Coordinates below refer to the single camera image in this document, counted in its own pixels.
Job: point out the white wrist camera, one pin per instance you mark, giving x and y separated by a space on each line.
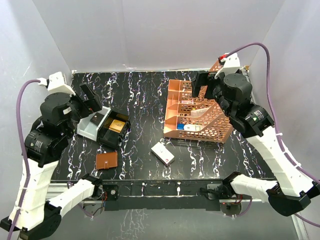
56 83
230 64

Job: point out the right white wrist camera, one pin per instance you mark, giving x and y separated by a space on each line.
230 64

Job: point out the white blue item in organizer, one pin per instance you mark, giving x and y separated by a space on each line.
190 127

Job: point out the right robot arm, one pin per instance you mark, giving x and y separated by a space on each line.
291 191

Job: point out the black bin with gold card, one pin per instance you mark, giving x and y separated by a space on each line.
110 138

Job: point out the gold credit card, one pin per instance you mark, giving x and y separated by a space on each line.
117 125

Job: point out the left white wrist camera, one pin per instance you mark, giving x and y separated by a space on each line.
56 83

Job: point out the black credit card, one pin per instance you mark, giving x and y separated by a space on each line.
97 118

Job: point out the white plastic bin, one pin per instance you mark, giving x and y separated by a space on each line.
87 129

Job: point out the white phone box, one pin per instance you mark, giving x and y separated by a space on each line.
162 153

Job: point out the brown leather card holder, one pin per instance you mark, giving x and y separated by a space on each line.
106 161

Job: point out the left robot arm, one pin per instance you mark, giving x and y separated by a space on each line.
34 216

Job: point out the white paper in organizer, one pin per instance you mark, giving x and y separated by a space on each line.
198 112

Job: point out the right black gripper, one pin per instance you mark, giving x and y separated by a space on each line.
200 81

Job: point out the orange mesh file organizer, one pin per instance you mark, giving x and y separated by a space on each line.
193 118

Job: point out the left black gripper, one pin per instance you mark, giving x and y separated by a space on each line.
90 97

